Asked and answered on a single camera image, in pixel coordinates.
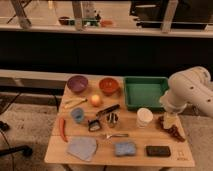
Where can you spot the purple bowl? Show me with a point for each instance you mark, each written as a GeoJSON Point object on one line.
{"type": "Point", "coordinates": [77, 83]}

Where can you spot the office chair base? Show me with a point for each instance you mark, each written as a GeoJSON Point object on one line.
{"type": "Point", "coordinates": [24, 149]}

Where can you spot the orange bowl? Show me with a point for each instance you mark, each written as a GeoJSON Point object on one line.
{"type": "Point", "coordinates": [108, 85]}

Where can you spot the silver fork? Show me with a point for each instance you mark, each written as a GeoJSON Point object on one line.
{"type": "Point", "coordinates": [108, 136]}

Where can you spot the wooden table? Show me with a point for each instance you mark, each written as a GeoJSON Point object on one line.
{"type": "Point", "coordinates": [152, 134]}

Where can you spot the blue sponge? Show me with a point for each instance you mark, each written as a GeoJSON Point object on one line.
{"type": "Point", "coordinates": [125, 149]}

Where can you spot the small blue cup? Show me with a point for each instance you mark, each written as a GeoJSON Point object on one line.
{"type": "Point", "coordinates": [77, 115]}

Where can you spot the green plastic tray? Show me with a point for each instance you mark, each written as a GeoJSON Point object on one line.
{"type": "Point", "coordinates": [144, 91]}

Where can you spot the red chili pepper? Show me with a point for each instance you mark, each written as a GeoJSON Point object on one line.
{"type": "Point", "coordinates": [62, 129]}

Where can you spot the black handled knife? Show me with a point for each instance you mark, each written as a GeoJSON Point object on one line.
{"type": "Point", "coordinates": [107, 110]}

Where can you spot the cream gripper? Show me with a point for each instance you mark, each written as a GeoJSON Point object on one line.
{"type": "Point", "coordinates": [169, 120]}

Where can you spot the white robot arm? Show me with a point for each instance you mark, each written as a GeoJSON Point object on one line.
{"type": "Point", "coordinates": [187, 86]}

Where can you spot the brown pine cone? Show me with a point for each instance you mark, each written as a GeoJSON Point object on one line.
{"type": "Point", "coordinates": [172, 131]}

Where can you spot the white paper cup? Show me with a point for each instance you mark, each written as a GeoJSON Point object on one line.
{"type": "Point", "coordinates": [144, 117]}

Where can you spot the orange round fruit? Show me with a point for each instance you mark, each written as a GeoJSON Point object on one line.
{"type": "Point", "coordinates": [95, 100]}

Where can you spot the blue folded cloth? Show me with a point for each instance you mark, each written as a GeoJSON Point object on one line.
{"type": "Point", "coordinates": [82, 147]}

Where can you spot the black rectangular eraser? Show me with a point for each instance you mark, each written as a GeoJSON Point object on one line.
{"type": "Point", "coordinates": [158, 151]}

